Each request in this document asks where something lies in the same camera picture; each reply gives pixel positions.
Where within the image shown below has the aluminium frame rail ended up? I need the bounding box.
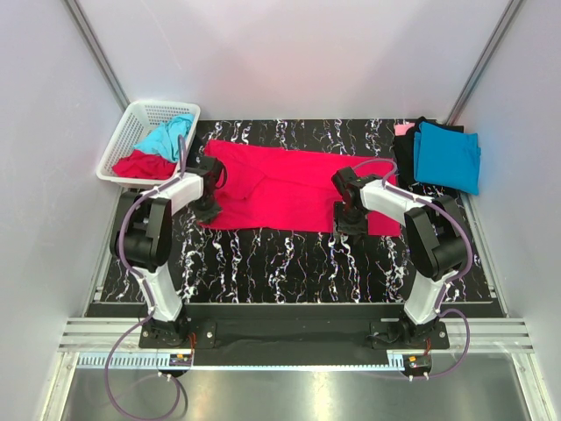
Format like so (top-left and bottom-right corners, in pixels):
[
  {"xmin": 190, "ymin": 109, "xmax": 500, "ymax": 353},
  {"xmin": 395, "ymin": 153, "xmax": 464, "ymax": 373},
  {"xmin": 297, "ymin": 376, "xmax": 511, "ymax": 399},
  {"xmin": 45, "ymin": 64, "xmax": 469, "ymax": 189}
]
[{"xmin": 59, "ymin": 318, "xmax": 533, "ymax": 372}]

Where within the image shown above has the red shirt in basket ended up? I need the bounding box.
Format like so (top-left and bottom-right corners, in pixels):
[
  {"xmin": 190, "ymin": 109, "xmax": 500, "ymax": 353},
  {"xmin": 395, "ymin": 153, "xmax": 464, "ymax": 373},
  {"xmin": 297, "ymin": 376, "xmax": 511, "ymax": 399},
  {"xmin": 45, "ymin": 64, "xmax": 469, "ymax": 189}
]
[{"xmin": 112, "ymin": 150, "xmax": 176, "ymax": 180}]

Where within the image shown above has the folded blue t-shirt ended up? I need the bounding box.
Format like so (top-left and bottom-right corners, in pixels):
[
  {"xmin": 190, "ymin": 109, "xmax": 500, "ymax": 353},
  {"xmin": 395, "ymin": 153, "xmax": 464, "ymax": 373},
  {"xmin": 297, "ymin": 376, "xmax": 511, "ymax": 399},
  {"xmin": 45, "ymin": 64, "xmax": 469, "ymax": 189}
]
[{"xmin": 413, "ymin": 121, "xmax": 481, "ymax": 196}]

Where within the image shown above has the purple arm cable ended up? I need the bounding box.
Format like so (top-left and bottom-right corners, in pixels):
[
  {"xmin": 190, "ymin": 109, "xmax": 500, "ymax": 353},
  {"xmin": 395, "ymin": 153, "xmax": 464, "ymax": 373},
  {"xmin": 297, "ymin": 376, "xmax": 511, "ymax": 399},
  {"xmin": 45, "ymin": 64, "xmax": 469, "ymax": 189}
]
[
  {"xmin": 104, "ymin": 134, "xmax": 189, "ymax": 417},
  {"xmin": 348, "ymin": 158, "xmax": 474, "ymax": 380}
]

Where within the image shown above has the light blue shirt in basket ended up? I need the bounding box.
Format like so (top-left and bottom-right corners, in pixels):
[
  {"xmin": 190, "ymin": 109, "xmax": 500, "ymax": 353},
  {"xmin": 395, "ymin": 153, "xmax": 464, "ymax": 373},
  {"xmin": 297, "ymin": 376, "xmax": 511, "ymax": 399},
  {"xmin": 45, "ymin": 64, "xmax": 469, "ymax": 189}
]
[{"xmin": 133, "ymin": 114, "xmax": 194, "ymax": 163}]

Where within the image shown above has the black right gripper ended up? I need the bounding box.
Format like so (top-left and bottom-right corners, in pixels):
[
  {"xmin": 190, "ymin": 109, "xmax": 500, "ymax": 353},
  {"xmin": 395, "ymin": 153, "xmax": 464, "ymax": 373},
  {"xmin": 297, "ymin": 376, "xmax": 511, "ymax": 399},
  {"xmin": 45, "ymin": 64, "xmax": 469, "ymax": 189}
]
[{"xmin": 332, "ymin": 201, "xmax": 368, "ymax": 244}]

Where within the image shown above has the folded pink t-shirt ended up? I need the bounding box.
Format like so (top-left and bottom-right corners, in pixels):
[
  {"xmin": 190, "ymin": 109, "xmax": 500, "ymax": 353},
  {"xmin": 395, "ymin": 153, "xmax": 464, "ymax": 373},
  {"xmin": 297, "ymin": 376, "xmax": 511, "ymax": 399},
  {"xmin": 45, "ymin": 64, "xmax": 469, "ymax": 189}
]
[{"xmin": 394, "ymin": 123, "xmax": 415, "ymax": 136}]

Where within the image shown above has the folded black t-shirt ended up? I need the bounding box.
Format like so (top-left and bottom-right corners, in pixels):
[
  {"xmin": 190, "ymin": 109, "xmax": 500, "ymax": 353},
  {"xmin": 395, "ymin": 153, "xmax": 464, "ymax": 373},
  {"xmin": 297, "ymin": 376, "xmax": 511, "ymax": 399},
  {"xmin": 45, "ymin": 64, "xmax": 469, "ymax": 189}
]
[{"xmin": 392, "ymin": 117, "xmax": 465, "ymax": 189}]

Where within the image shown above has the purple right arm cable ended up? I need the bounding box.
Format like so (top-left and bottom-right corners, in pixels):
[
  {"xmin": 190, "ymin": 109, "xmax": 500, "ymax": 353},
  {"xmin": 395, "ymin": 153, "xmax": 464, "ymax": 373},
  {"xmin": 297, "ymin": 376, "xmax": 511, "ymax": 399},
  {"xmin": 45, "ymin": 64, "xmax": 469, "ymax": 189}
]
[{"xmin": 348, "ymin": 158, "xmax": 474, "ymax": 380}]

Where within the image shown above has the red t-shirt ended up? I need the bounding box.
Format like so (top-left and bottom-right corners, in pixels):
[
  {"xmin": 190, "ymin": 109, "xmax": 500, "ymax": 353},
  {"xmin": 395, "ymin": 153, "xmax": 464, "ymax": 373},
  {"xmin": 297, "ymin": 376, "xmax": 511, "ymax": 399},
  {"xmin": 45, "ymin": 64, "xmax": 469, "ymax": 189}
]
[{"xmin": 204, "ymin": 139, "xmax": 392, "ymax": 233}]

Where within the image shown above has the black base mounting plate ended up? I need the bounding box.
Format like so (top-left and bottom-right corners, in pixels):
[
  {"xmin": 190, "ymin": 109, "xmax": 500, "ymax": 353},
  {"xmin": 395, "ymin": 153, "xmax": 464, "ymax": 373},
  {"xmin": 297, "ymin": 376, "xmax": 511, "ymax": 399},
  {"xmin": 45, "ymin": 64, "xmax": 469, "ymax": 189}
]
[{"xmin": 139, "ymin": 303, "xmax": 450, "ymax": 369}]

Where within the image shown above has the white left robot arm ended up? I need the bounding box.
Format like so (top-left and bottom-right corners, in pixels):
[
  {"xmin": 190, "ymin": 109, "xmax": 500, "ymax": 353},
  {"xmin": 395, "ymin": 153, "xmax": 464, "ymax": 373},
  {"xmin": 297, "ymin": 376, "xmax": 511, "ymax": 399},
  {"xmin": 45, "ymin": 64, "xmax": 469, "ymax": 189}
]
[{"xmin": 110, "ymin": 157, "xmax": 227, "ymax": 347}]

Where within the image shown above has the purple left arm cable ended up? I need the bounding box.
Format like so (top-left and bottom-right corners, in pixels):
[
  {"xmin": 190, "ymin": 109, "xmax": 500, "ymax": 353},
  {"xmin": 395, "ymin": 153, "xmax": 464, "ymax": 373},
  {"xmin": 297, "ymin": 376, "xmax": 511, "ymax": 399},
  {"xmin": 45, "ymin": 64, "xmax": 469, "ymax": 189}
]
[{"xmin": 104, "ymin": 134, "xmax": 189, "ymax": 417}]

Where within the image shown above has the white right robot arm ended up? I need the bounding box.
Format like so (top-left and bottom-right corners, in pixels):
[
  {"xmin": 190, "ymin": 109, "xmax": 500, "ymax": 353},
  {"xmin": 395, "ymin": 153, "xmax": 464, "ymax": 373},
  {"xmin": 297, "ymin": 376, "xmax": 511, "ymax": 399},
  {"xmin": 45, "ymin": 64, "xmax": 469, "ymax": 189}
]
[{"xmin": 331, "ymin": 167, "xmax": 473, "ymax": 348}]

